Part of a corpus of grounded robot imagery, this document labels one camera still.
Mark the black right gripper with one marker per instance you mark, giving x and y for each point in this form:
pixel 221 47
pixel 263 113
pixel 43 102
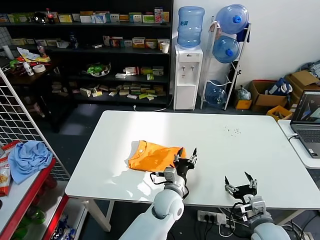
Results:
pixel 243 190

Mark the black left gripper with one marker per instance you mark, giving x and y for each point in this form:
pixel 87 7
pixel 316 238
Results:
pixel 183 166

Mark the orange t-shirt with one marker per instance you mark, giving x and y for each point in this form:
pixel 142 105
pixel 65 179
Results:
pixel 150 157

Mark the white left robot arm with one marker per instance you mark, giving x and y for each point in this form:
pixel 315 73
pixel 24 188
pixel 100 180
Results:
pixel 167 207

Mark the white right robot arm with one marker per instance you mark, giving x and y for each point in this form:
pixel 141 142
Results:
pixel 270 230

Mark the blue grey clothes pile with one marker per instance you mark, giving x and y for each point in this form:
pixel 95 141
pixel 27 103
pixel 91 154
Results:
pixel 311 68

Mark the white power strip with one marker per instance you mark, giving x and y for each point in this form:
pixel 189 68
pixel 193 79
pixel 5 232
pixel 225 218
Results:
pixel 207 216

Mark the white metal jug rack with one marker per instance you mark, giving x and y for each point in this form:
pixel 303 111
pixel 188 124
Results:
pixel 229 95

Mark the small yellow bin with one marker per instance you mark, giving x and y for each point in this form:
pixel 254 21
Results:
pixel 243 104

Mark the flat white box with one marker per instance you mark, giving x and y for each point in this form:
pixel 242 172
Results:
pixel 112 94
pixel 120 76
pixel 97 46
pixel 132 97

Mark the white water dispenser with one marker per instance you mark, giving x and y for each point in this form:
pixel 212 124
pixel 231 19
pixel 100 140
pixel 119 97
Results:
pixel 185 75

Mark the yellow plastic crate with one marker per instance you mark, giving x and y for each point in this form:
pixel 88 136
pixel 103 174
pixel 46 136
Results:
pixel 278 111

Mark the grey plastic bag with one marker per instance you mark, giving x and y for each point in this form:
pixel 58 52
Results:
pixel 243 94

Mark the grey laptop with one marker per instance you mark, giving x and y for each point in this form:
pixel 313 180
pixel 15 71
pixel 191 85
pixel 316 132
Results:
pixel 308 130

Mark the small green box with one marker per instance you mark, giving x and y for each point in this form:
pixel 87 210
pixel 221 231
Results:
pixel 150 77

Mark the open brown cardboard box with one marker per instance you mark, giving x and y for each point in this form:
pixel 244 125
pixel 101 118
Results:
pixel 270 99

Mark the black clamp gadget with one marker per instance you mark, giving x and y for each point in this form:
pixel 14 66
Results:
pixel 239 73

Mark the red white box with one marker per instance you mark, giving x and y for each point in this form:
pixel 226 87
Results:
pixel 132 71

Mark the blue tote bag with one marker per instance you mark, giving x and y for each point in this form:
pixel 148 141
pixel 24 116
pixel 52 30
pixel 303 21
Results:
pixel 278 88

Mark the yellow green box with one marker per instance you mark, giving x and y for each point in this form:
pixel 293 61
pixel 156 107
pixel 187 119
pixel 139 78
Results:
pixel 97 94

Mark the white paper cup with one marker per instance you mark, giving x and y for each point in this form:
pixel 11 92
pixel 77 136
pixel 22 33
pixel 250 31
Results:
pixel 165 48

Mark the orange green box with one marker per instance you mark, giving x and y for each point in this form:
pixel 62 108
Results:
pixel 150 44

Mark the tall brown cardboard box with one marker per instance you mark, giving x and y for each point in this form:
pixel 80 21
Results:
pixel 303 78

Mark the yellow white box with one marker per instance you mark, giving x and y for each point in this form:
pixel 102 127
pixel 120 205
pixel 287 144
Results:
pixel 138 43

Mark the green white bowl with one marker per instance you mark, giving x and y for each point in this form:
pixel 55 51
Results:
pixel 98 69

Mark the blue labelled water jug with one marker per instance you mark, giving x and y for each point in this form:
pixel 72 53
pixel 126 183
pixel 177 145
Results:
pixel 190 25

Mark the dark blue hanging cloth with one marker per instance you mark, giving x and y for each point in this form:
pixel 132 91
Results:
pixel 244 33

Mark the blue white package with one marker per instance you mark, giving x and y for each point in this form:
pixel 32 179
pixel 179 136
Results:
pixel 64 227

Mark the pink white box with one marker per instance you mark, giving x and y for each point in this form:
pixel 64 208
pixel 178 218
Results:
pixel 106 41

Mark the small yellow box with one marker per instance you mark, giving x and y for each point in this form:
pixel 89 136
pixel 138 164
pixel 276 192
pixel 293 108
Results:
pixel 165 17

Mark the pink colourful box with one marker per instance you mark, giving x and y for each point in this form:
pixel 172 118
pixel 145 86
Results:
pixel 158 15

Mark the black shelving unit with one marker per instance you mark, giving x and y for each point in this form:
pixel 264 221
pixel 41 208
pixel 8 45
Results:
pixel 125 25

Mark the thin yellow box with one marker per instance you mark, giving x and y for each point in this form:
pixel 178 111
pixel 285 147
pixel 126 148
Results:
pixel 124 18

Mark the light blue crumpled cloth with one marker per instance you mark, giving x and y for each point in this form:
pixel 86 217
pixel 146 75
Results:
pixel 28 160

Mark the green plastic bottle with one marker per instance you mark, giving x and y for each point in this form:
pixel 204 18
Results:
pixel 36 216

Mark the blue drink bottle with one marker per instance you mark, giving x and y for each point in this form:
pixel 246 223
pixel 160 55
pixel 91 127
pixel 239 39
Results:
pixel 73 42

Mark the open white box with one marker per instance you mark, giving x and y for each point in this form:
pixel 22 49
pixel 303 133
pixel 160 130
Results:
pixel 62 45

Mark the masking tape roll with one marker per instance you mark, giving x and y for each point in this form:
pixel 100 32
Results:
pixel 38 71

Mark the yellow packet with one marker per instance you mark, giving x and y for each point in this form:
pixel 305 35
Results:
pixel 43 60

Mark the flat orange box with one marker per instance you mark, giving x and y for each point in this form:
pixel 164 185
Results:
pixel 86 13

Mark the red framed white shelf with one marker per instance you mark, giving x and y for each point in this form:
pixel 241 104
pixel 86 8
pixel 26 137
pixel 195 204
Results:
pixel 15 200

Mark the dark wooden table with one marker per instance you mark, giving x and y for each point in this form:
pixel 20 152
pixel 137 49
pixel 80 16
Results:
pixel 25 80

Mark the red white package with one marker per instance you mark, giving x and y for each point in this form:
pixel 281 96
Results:
pixel 7 147

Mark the purple drink bottle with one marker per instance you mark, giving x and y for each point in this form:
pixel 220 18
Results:
pixel 42 50

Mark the small white bottle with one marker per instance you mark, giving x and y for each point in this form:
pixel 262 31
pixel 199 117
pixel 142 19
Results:
pixel 28 70

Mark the orange snack bag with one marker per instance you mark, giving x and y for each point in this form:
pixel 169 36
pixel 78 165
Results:
pixel 3 182

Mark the loose paper sheets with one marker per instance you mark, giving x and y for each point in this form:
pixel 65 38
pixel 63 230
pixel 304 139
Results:
pixel 25 53

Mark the green plastic object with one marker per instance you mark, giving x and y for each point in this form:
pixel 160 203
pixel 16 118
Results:
pixel 15 64

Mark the cola bottle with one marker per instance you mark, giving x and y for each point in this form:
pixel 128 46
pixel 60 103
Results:
pixel 50 17

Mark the shiny dark dome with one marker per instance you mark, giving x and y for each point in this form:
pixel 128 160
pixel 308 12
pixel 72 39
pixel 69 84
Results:
pixel 40 18

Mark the white cylinder roll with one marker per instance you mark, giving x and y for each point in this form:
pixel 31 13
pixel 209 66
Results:
pixel 7 52

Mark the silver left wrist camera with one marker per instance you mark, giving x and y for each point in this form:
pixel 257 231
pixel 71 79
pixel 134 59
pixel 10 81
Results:
pixel 170 175

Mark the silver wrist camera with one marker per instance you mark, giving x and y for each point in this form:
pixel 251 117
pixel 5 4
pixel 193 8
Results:
pixel 170 175
pixel 253 207

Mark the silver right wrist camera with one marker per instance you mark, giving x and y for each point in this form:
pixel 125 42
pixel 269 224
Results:
pixel 253 207

